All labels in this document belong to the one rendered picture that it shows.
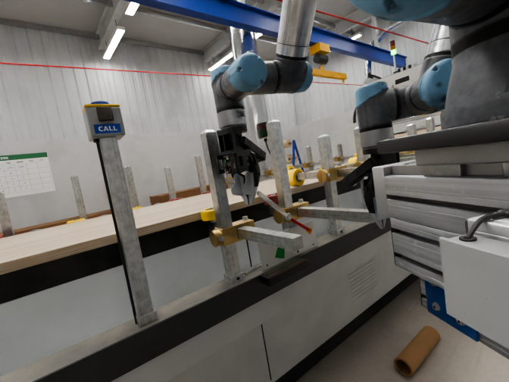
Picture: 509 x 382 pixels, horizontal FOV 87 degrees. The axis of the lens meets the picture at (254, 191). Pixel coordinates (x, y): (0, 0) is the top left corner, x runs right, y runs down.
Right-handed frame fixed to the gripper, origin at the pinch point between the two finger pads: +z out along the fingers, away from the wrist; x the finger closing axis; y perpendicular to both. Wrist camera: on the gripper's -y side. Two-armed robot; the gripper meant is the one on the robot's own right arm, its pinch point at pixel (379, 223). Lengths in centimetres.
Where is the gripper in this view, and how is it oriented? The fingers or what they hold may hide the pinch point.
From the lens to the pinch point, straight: 79.2
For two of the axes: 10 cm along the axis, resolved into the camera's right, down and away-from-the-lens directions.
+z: 1.7, 9.8, 1.0
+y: 5.8, -0.2, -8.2
